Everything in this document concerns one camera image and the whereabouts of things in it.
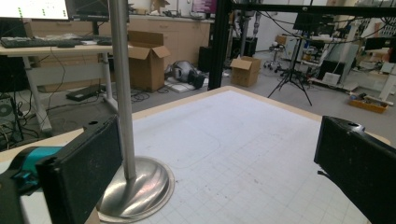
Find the white foam board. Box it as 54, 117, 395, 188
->
164, 77, 209, 93

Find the white grid mat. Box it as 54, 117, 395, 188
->
20, 90, 372, 224

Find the black keyboard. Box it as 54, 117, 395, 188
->
0, 36, 83, 49

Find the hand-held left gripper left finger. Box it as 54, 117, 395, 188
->
35, 115, 123, 224

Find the grey plastic device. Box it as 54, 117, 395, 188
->
166, 60, 206, 90

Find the black tripod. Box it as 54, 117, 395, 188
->
267, 34, 313, 106

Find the dark computer monitor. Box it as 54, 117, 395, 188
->
66, 0, 110, 22

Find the office stool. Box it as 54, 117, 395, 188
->
263, 42, 288, 73

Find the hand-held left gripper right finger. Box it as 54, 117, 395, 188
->
313, 115, 396, 224

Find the black computer tower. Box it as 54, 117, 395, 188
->
0, 96, 21, 147

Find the small cardboard box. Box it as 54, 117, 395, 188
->
230, 55, 262, 88

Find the lit computer monitor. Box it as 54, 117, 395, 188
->
0, 0, 70, 21

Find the steel utensil stand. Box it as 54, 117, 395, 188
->
96, 0, 176, 224

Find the white desk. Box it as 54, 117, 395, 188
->
0, 43, 120, 133

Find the black metal frame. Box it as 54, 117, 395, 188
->
207, 0, 396, 91

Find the flat black box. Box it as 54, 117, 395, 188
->
65, 84, 106, 103

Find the yellow tray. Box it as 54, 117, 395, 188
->
348, 94, 389, 114

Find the large cardboard box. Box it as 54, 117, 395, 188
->
127, 30, 172, 92

